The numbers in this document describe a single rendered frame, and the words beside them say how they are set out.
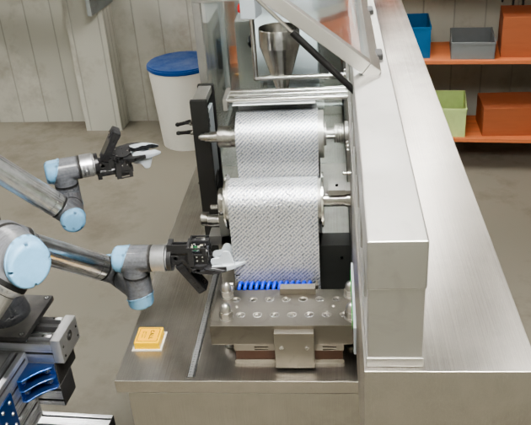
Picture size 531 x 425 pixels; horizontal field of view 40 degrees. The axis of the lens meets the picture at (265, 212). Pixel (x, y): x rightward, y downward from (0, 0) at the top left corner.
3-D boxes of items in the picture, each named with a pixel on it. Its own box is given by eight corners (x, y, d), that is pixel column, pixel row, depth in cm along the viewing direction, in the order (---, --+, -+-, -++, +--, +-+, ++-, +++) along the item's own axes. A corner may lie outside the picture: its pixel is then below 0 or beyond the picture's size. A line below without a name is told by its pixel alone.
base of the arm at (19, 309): (-27, 328, 227) (-35, 302, 222) (-5, 299, 240) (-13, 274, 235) (18, 330, 224) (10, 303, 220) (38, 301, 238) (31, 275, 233)
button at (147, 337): (140, 333, 205) (139, 326, 204) (164, 333, 205) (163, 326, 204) (134, 349, 199) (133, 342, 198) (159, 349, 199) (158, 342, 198)
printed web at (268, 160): (252, 247, 242) (239, 103, 218) (323, 246, 240) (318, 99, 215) (238, 318, 208) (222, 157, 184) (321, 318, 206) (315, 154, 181)
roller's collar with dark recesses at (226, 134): (221, 142, 220) (218, 122, 216) (240, 142, 219) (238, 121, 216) (217, 151, 214) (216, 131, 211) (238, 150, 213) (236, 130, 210)
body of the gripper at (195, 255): (207, 249, 193) (163, 250, 194) (211, 276, 197) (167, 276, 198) (211, 234, 200) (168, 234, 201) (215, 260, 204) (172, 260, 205)
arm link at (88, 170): (77, 150, 233) (80, 163, 226) (91, 147, 234) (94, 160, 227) (81, 170, 237) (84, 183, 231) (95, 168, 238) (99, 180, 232)
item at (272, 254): (235, 284, 203) (229, 227, 194) (320, 283, 201) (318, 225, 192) (235, 285, 202) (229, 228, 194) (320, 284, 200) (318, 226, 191)
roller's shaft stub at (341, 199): (324, 202, 197) (324, 188, 195) (350, 201, 197) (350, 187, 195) (324, 210, 194) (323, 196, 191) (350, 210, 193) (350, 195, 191)
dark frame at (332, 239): (241, 291, 221) (235, 234, 211) (351, 289, 217) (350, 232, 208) (238, 305, 214) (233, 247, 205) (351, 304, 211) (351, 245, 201)
